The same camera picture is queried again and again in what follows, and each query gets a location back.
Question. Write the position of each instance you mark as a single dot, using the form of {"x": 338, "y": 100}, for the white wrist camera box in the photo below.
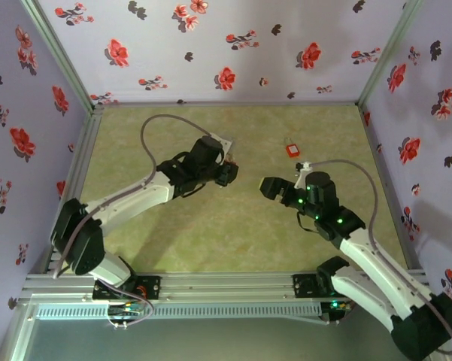
{"x": 227, "y": 144}
{"x": 302, "y": 167}

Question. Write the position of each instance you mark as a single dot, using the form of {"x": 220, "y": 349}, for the red padlock with white label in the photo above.
{"x": 292, "y": 150}

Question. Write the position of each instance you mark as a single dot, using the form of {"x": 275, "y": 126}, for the aluminium corner post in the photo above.
{"x": 62, "y": 56}
{"x": 385, "y": 56}

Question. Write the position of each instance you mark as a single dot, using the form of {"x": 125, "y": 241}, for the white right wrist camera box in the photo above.
{"x": 302, "y": 167}

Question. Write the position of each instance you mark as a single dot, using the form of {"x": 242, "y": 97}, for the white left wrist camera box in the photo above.
{"x": 227, "y": 144}

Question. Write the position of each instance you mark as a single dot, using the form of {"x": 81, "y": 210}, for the thin aluminium wall rail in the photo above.
{"x": 229, "y": 104}

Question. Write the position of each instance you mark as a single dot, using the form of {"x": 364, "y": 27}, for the wide aluminium base rail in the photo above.
{"x": 225, "y": 286}

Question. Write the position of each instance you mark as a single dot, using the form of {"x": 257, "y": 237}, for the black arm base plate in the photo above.
{"x": 302, "y": 286}
{"x": 152, "y": 287}

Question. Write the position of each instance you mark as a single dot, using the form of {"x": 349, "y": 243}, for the green controller circuit board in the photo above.
{"x": 126, "y": 309}
{"x": 340, "y": 305}

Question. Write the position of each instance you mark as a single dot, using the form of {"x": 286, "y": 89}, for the aluminium frame leg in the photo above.
{"x": 17, "y": 331}

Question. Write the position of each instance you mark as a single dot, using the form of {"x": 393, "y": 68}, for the grey metal panel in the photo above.
{"x": 225, "y": 342}

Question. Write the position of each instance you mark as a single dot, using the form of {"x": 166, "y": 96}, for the aluminium table side rail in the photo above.
{"x": 91, "y": 128}
{"x": 371, "y": 128}

